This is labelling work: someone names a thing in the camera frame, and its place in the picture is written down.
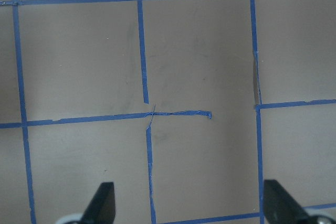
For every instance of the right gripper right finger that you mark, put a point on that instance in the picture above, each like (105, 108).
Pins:
(279, 206)

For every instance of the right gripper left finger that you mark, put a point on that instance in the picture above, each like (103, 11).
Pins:
(101, 209)

